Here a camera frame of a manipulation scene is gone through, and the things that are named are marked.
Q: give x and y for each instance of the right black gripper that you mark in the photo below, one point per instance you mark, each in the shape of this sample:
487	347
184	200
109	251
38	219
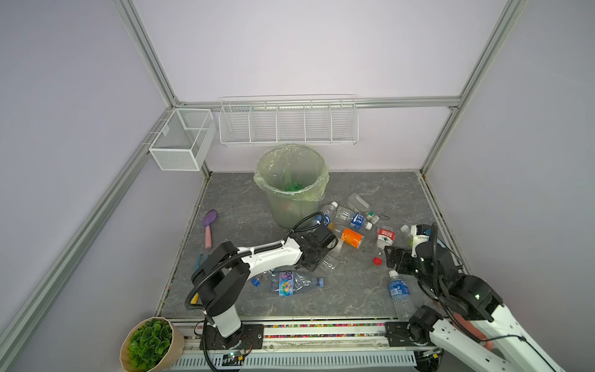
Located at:
405	256

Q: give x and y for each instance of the purple pink brush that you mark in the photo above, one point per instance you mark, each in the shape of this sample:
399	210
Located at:
207	221

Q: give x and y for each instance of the green soda bottle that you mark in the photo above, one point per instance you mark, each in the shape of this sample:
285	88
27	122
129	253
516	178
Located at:
294	187

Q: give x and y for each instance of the blue label bottle far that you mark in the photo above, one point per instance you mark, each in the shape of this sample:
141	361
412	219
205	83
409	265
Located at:
352	219

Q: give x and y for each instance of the long white wire shelf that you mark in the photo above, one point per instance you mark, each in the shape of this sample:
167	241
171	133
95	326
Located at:
269	120

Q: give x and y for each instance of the pink watering can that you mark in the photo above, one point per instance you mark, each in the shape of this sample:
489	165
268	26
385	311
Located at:
474	330

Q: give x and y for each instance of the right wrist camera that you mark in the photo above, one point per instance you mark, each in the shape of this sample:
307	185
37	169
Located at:
419	234

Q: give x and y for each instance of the green label bottle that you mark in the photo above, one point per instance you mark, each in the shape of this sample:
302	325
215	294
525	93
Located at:
409	232

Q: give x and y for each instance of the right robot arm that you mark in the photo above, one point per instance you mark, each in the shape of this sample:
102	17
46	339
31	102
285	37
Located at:
474	324

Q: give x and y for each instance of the blue label bottle near bin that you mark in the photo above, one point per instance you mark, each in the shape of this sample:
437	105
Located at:
327	214

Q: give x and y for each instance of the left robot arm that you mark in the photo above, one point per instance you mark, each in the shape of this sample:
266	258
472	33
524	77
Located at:
220	279

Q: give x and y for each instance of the small white mesh basket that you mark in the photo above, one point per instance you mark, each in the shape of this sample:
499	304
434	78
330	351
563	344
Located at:
184	140

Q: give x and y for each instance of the orange label juice bottle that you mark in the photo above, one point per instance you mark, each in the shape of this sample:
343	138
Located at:
346	235

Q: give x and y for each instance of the potted green plant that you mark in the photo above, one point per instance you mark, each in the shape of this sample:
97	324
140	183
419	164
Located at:
153	345

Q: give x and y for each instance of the clear square bottle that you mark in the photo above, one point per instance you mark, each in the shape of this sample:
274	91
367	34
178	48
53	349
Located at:
358	204

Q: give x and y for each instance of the green mesh trash bin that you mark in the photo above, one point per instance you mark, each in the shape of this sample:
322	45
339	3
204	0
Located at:
294	178

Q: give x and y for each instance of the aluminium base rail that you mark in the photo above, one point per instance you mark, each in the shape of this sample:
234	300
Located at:
303	334

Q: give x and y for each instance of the small green white cap bottle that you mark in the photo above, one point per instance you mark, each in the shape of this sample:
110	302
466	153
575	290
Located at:
373	218

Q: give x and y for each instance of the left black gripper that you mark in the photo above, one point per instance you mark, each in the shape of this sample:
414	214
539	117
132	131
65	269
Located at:
311	266

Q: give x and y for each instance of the red label bottle red cap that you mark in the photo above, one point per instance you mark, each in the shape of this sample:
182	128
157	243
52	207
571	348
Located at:
385	237

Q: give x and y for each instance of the blue yellow garden fork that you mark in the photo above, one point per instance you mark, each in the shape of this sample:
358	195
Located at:
201	259

